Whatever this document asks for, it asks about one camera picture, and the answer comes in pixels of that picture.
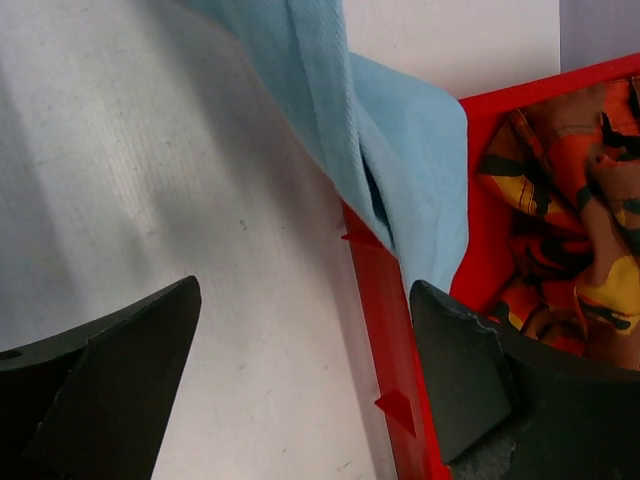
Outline orange camouflage trousers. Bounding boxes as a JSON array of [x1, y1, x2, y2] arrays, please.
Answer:
[[477, 78, 639, 370]]

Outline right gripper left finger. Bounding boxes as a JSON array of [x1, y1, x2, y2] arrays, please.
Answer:
[[1, 276, 202, 479]]

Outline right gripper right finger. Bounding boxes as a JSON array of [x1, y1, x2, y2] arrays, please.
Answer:
[[409, 280, 639, 479]]

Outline red plastic tray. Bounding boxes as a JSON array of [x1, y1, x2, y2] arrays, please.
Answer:
[[343, 54, 639, 479]]

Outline light blue trousers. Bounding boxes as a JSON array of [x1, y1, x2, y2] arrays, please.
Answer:
[[191, 0, 469, 291]]

